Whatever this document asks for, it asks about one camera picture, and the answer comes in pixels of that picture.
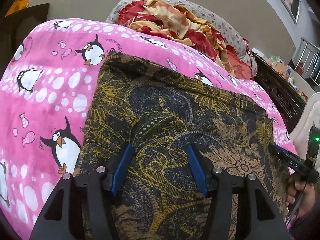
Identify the dark floral patterned garment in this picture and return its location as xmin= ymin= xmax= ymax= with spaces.
xmin=77 ymin=51 xmax=289 ymax=239

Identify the person's right hand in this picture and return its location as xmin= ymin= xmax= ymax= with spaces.
xmin=286 ymin=174 xmax=316 ymax=218

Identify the dark carved wooden headboard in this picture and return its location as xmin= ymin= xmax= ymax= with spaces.
xmin=253 ymin=53 xmax=306 ymax=133

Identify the clutter on headboard shelf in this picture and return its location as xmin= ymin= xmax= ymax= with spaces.
xmin=252 ymin=48 xmax=309 ymax=102

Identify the metal stair railing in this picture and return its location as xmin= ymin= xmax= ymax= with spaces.
xmin=294 ymin=37 xmax=320 ymax=92

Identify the pink penguin bed sheet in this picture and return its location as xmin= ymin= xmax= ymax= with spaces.
xmin=1 ymin=18 xmax=294 ymax=239

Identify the red and beige blanket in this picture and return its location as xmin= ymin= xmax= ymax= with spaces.
xmin=117 ymin=0 xmax=253 ymax=80

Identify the grey floral pillow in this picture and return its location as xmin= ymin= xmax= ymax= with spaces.
xmin=106 ymin=0 xmax=258 ymax=77

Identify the orange plastic basket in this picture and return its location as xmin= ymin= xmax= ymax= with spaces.
xmin=5 ymin=0 xmax=30 ymax=17

